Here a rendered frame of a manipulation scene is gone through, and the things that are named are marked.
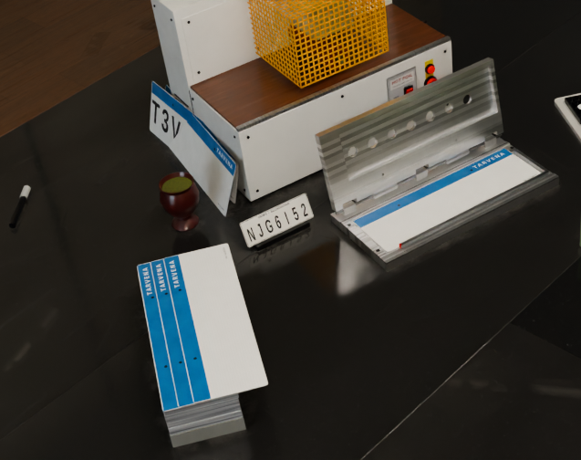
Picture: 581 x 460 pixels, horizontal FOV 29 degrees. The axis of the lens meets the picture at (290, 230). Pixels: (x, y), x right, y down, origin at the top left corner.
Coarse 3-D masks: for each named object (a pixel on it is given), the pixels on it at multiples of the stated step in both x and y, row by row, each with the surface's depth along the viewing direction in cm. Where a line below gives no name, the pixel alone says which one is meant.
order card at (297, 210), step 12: (288, 204) 238; (300, 204) 239; (264, 216) 236; (276, 216) 237; (288, 216) 238; (300, 216) 240; (312, 216) 241; (252, 228) 235; (264, 228) 236; (276, 228) 238; (288, 228) 239; (252, 240) 236; (264, 240) 237
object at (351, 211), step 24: (480, 144) 250; (504, 144) 251; (432, 168) 246; (456, 168) 246; (408, 192) 242; (528, 192) 237; (336, 216) 239; (360, 216) 238; (480, 216) 233; (360, 240) 231; (432, 240) 229; (384, 264) 226
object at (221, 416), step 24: (144, 264) 223; (144, 288) 217; (168, 360) 201; (168, 384) 197; (168, 408) 192; (192, 408) 193; (216, 408) 194; (240, 408) 196; (192, 432) 196; (216, 432) 198
